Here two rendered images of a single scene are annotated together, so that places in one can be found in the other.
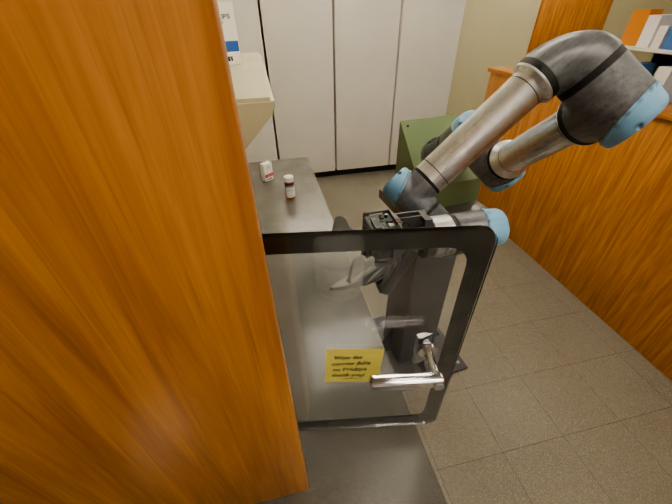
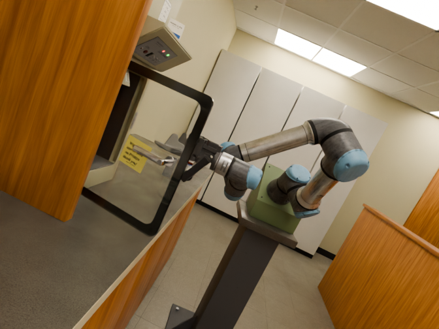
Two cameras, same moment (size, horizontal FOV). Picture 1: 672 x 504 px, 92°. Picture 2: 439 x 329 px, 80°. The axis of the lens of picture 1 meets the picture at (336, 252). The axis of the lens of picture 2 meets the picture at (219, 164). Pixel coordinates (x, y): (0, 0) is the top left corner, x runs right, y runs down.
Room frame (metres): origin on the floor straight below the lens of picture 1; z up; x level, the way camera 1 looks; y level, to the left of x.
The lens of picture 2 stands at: (-0.34, -0.40, 1.36)
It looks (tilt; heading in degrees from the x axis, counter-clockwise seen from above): 10 degrees down; 14
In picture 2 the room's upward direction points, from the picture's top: 25 degrees clockwise
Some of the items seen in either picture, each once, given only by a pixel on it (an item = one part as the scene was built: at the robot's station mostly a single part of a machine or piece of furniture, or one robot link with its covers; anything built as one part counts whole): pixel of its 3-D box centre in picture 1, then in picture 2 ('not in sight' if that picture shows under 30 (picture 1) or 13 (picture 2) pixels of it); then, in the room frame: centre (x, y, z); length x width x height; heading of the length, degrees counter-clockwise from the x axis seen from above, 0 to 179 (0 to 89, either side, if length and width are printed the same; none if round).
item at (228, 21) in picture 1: (210, 34); (174, 32); (0.46, 0.14, 1.54); 0.05 x 0.05 x 0.06; 30
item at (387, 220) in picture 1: (395, 238); (202, 151); (0.48, -0.11, 1.22); 0.12 x 0.08 x 0.09; 101
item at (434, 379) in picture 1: (405, 369); (153, 155); (0.23, -0.08, 1.20); 0.10 x 0.05 x 0.03; 92
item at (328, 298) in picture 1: (346, 356); (135, 146); (0.26, -0.01, 1.19); 0.30 x 0.01 x 0.40; 92
